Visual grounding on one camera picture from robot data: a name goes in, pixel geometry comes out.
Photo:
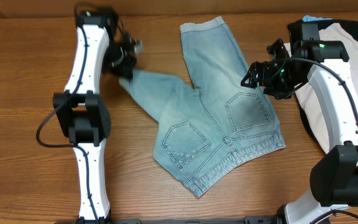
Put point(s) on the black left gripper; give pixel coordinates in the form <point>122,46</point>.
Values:
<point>124,66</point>

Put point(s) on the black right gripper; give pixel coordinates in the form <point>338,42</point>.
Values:
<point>260,74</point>

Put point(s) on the light blue denim shorts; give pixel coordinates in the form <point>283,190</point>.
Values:
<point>208,127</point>

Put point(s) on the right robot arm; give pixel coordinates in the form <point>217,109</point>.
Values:
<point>333,186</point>

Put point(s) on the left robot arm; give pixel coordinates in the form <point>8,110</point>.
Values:
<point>103,46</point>

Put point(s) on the black folded garment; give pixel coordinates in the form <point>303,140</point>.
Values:
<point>311,114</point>

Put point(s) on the small blue cloth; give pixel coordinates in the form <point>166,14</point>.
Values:
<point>308,18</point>

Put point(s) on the beige folded garment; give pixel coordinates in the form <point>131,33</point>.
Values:
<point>324,65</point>

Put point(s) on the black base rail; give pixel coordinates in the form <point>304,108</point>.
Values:
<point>197,221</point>

